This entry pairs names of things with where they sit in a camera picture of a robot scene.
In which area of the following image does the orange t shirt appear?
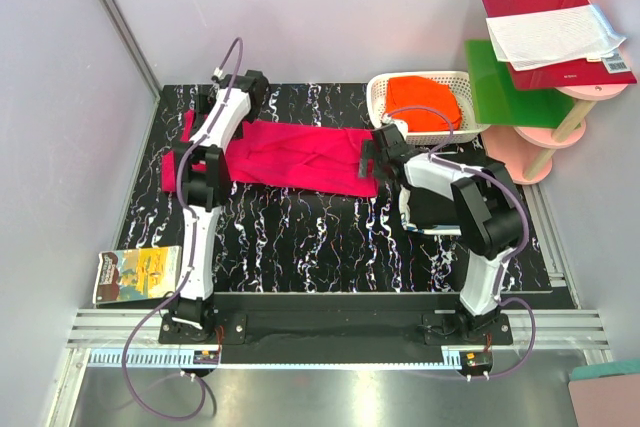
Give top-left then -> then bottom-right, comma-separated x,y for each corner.
385,76 -> 461,132

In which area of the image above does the folded black white t shirt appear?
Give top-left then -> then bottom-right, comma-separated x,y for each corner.
398,149 -> 506,237

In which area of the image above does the teal board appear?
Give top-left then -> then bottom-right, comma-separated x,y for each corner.
570,359 -> 640,381

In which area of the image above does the illustrated book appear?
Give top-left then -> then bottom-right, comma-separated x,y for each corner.
93,246 -> 182,306

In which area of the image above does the magenta t shirt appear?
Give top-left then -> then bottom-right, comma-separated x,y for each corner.
181,110 -> 378,198

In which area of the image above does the white plastic basket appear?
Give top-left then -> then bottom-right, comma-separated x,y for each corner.
366,71 -> 488,144

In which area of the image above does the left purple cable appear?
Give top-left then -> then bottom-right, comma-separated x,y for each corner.
121,36 -> 245,421

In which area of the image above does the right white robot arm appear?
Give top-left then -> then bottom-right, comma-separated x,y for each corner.
359,124 -> 530,344

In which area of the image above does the dark red folder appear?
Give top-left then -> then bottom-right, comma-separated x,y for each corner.
482,0 -> 637,91

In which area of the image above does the white slotted cable duct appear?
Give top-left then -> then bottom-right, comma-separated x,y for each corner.
88,347 -> 462,371

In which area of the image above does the pink wooden shelf stand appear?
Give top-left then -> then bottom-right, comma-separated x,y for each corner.
478,53 -> 637,185

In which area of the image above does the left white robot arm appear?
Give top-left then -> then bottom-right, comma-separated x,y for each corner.
161,70 -> 269,343

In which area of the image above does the white mesh cloth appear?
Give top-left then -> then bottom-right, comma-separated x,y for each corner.
486,4 -> 626,71

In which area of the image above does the green plastic sheet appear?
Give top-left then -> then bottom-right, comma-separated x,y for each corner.
465,40 -> 574,129

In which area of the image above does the pink board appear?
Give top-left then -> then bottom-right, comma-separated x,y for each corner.
569,374 -> 640,427

